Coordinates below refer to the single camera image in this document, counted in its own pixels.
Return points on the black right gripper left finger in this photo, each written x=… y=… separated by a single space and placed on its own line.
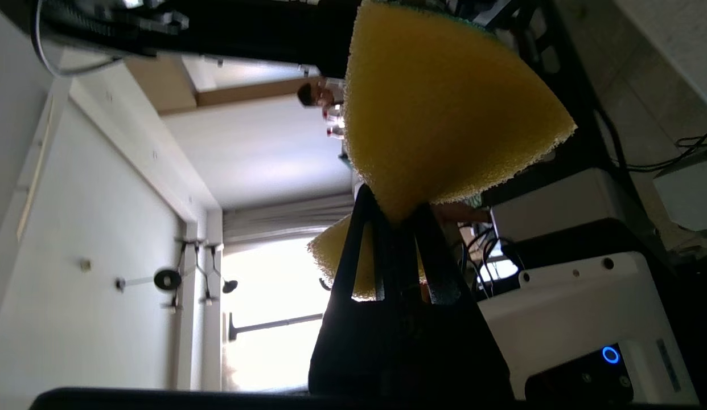
x=359 y=341

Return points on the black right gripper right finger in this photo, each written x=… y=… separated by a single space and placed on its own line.
x=456 y=341

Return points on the yellow and green sponge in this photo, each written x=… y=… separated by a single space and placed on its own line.
x=439 y=102

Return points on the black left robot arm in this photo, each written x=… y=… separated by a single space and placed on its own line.
x=245 y=34

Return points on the white robot torso panel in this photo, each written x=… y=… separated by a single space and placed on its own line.
x=558 y=307

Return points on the white equipment case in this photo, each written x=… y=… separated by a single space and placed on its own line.
x=558 y=205

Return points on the black branched ceiling lamp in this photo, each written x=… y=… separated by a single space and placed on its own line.
x=167 y=279

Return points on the dark-haired person white shirt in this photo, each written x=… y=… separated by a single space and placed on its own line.
x=308 y=94

